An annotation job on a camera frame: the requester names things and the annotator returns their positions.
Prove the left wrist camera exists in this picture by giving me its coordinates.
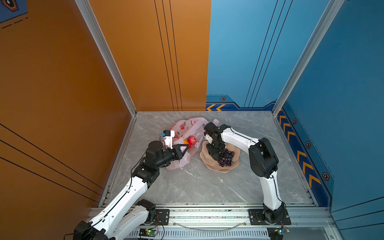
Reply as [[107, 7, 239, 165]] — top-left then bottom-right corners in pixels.
[[160, 130, 175, 149]]

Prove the left aluminium corner post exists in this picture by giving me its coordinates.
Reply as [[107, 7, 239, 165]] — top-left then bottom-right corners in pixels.
[[75, 0, 137, 117]]

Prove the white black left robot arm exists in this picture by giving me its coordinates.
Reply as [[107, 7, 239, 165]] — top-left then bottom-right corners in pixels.
[[73, 141, 190, 240]]

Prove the red apple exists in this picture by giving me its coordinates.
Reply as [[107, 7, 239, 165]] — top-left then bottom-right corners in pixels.
[[188, 136, 197, 146]]

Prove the right green circuit board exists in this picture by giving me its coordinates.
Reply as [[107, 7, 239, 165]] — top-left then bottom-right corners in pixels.
[[274, 228, 290, 236]]

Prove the dark purple grape bunch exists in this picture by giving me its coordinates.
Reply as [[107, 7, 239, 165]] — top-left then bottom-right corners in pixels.
[[217, 149, 235, 167]]

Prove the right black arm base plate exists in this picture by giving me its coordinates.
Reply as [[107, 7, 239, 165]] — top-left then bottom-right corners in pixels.
[[248, 209, 292, 226]]

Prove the green circuit board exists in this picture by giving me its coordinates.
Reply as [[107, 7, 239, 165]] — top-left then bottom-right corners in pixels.
[[138, 228, 159, 239], [274, 228, 290, 236]]

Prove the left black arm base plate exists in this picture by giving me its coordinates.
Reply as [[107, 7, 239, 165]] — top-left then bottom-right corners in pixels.
[[151, 209, 170, 226]]

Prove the pink printed plastic bag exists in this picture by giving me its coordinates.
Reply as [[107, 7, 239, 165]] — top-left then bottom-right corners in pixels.
[[166, 117, 210, 170]]

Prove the aluminium front rail frame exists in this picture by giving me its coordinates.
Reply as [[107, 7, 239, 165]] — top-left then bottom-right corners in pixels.
[[85, 203, 343, 240]]

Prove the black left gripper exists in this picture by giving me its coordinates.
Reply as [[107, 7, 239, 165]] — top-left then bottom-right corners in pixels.
[[155, 143, 189, 171]]

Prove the beige wavy fruit plate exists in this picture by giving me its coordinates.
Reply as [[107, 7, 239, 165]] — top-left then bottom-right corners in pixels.
[[200, 141, 241, 173]]

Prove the right aluminium corner post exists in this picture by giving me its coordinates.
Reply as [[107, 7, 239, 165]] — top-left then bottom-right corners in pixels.
[[272, 0, 345, 117]]

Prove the left green circuit board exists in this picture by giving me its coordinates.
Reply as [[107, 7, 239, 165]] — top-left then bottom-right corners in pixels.
[[138, 228, 159, 239]]

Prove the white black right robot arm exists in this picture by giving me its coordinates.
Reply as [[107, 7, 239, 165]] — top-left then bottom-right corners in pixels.
[[204, 122, 287, 225]]

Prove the aluminium corner post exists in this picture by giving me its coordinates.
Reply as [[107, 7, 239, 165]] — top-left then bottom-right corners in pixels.
[[75, 0, 137, 117], [272, 0, 345, 117]]

